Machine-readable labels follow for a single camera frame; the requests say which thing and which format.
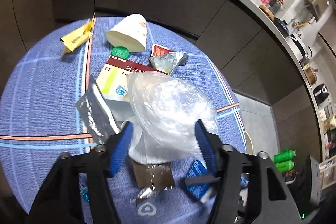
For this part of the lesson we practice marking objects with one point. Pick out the silver foil pouch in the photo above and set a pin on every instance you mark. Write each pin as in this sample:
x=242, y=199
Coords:
x=96, y=114

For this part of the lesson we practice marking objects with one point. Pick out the green bottle cap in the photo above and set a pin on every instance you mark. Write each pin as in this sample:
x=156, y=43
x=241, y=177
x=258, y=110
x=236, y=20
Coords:
x=121, y=52

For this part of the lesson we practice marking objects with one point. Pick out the clear plastic bag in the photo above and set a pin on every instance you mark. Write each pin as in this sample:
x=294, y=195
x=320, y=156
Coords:
x=165, y=113

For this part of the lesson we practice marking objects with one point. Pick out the white trash bin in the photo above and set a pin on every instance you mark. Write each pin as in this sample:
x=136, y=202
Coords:
x=249, y=144

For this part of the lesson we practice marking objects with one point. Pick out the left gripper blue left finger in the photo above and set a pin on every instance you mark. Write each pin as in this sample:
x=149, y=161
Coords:
x=105, y=161

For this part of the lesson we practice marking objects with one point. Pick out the dark base cabinets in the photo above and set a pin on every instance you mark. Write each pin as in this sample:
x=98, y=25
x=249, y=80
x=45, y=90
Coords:
x=25, y=22

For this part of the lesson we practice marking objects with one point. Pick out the white paper cup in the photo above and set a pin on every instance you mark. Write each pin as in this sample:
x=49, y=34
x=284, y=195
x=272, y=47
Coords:
x=130, y=33

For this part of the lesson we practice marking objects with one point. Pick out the blue plaid tablecloth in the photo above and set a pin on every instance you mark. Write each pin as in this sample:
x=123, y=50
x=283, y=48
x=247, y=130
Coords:
x=39, y=102

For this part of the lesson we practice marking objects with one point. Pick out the brown foil wrapper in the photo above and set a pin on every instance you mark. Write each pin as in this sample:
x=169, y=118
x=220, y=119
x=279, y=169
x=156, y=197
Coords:
x=153, y=176

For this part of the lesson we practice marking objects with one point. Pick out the yellow snack wrapper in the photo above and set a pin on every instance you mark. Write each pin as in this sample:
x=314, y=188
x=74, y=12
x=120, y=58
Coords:
x=76, y=38

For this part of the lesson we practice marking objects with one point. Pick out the red white medicine box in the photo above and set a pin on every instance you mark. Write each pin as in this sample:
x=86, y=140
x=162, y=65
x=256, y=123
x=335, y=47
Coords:
x=112, y=80

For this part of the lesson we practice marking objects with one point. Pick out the dark blue pot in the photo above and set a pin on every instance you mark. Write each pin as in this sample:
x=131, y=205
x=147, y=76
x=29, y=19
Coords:
x=282, y=27

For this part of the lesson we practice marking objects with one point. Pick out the black air fryer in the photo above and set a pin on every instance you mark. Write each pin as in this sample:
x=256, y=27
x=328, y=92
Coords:
x=320, y=93

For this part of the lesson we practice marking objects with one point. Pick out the red silver torn sachet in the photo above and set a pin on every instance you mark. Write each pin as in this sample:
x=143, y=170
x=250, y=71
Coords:
x=166, y=60

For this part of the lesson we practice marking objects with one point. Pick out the green bottles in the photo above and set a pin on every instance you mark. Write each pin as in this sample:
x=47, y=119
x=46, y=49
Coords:
x=284, y=160

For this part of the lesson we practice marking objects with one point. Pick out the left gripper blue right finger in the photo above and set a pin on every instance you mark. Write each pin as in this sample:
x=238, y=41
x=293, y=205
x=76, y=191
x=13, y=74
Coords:
x=226, y=165

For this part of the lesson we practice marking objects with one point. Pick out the blue white packet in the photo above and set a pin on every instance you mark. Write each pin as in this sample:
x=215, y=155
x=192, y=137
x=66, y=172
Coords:
x=197, y=182

